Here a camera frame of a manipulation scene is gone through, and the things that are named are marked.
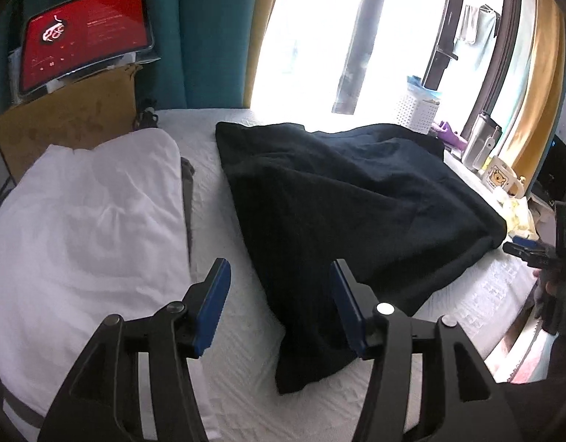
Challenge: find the black t-shirt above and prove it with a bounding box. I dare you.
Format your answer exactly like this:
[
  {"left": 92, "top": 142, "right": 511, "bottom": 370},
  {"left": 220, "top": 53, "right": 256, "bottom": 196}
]
[{"left": 215, "top": 122, "right": 506, "bottom": 394}]

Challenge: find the right gloved hand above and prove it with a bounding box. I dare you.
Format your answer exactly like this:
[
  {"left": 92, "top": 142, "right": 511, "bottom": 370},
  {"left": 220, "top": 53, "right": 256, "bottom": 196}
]
[{"left": 534, "top": 269, "right": 566, "bottom": 336}]

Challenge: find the white bed sheet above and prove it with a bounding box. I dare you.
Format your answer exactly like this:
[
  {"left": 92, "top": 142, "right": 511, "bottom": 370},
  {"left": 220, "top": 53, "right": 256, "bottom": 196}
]
[{"left": 159, "top": 109, "right": 534, "bottom": 441}]

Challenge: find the black monitor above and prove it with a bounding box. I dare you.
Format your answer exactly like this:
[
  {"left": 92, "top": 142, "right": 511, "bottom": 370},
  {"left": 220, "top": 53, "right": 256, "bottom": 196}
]
[{"left": 531, "top": 136, "right": 566, "bottom": 206}]

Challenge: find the white cartoon mug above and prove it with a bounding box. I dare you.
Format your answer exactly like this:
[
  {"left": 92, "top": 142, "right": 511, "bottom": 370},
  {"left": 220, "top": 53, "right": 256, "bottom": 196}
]
[{"left": 482, "top": 157, "right": 525, "bottom": 199}]

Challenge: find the silver metal bottle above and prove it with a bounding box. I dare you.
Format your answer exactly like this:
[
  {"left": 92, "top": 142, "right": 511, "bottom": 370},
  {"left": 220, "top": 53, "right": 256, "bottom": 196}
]
[{"left": 461, "top": 113, "right": 502, "bottom": 172}]

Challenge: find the right yellow curtain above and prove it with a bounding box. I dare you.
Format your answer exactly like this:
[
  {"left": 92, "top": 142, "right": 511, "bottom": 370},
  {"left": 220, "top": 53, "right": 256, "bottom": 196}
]
[{"left": 506, "top": 0, "right": 566, "bottom": 182}]

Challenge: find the yellow curtain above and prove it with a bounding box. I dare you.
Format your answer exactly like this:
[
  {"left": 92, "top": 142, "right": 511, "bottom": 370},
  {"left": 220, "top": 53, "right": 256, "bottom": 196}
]
[
  {"left": 243, "top": 0, "right": 276, "bottom": 108},
  {"left": 506, "top": 0, "right": 566, "bottom": 182}
]

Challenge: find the white folded garment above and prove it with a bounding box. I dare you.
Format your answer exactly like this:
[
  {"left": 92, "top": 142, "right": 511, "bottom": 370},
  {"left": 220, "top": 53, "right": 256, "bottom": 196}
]
[{"left": 0, "top": 129, "right": 192, "bottom": 440}]

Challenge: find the purple cloth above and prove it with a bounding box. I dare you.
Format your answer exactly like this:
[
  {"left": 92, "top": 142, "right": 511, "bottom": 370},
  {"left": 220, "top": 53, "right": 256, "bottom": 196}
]
[{"left": 432, "top": 121, "right": 468, "bottom": 152}]

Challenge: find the white perforated plastic basket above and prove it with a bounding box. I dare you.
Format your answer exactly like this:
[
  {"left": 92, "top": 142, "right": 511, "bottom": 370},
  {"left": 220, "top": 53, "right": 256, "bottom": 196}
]
[{"left": 396, "top": 94, "right": 440, "bottom": 135}]

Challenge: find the blue bag in basket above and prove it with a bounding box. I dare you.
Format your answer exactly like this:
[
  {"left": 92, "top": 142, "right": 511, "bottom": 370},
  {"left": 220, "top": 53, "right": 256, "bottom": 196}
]
[{"left": 407, "top": 76, "right": 440, "bottom": 101}]

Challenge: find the hanging grey towel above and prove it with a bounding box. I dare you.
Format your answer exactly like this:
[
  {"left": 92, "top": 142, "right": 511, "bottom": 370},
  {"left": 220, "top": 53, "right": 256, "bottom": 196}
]
[{"left": 454, "top": 4, "right": 502, "bottom": 54}]

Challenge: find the brown cardboard box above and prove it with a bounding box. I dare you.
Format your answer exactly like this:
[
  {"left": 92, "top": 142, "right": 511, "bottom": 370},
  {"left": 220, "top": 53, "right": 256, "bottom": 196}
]
[{"left": 0, "top": 64, "right": 140, "bottom": 182}]

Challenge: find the red screen tablet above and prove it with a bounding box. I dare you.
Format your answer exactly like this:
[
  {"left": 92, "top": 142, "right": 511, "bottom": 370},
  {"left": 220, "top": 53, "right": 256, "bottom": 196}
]
[{"left": 18, "top": 0, "right": 154, "bottom": 97}]

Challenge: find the teal curtain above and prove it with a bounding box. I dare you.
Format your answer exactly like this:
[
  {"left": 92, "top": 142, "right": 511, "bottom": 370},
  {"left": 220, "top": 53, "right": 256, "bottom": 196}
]
[{"left": 0, "top": 0, "right": 256, "bottom": 114}]

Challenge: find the black window frame post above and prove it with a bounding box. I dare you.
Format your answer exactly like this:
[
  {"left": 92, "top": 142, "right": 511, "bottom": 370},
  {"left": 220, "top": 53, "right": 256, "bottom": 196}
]
[{"left": 332, "top": 0, "right": 385, "bottom": 115}]

